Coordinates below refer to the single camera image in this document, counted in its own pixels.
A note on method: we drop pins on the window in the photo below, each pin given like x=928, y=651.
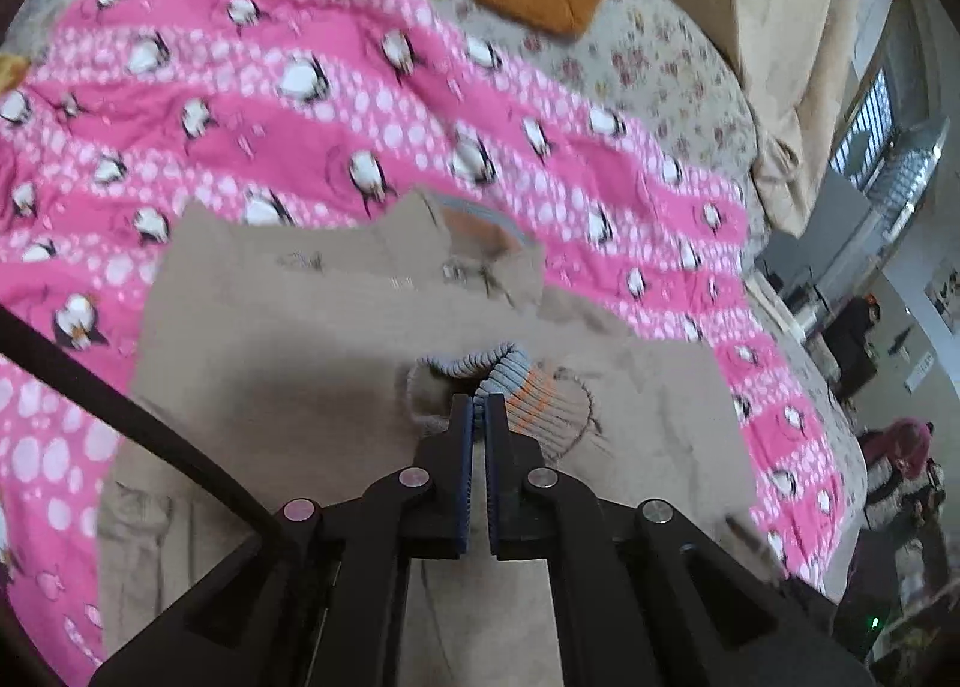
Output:
x=877, y=132

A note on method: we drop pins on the floral bed sheet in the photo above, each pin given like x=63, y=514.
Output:
x=660, y=57

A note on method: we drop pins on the white paper wall sign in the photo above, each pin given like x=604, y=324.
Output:
x=919, y=370

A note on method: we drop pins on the beige knit sweater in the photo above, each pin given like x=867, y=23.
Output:
x=300, y=334

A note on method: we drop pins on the beige curtain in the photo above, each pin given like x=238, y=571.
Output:
x=787, y=19

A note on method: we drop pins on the wall poster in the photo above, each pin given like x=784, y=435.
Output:
x=945, y=297

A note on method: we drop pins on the orange plush cushion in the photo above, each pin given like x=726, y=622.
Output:
x=11, y=70

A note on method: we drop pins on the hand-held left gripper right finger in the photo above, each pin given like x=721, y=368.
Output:
x=493, y=424

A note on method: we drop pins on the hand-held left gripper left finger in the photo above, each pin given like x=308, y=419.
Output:
x=463, y=424

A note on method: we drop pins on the pink penguin print blanket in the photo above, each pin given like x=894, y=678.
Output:
x=225, y=132

